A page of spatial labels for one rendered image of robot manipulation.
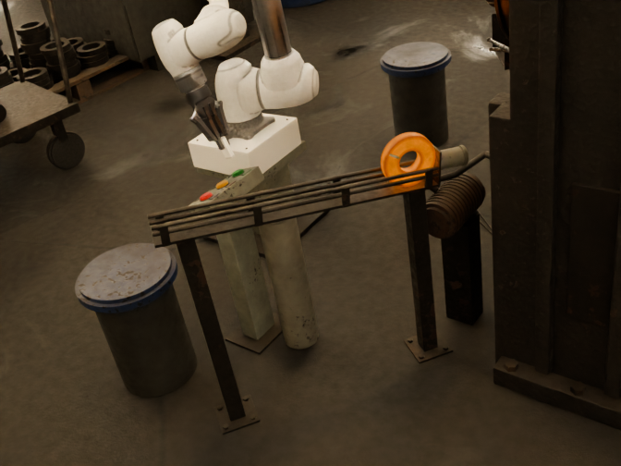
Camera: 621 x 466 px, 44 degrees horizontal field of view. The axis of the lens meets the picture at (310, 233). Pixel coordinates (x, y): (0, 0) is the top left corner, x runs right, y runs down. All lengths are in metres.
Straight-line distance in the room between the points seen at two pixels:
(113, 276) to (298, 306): 0.59
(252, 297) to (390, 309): 0.49
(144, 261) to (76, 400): 0.56
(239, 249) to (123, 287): 0.39
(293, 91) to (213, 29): 0.71
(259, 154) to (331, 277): 0.54
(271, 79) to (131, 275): 0.92
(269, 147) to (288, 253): 0.68
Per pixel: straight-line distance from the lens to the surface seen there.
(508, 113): 1.98
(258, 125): 3.00
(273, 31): 2.81
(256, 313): 2.64
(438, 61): 3.49
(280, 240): 2.35
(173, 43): 2.32
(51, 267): 3.45
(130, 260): 2.49
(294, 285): 2.45
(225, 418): 2.46
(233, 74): 2.92
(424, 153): 2.15
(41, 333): 3.09
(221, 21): 2.24
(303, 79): 2.87
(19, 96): 4.44
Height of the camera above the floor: 1.75
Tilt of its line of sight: 33 degrees down
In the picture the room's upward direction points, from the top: 11 degrees counter-clockwise
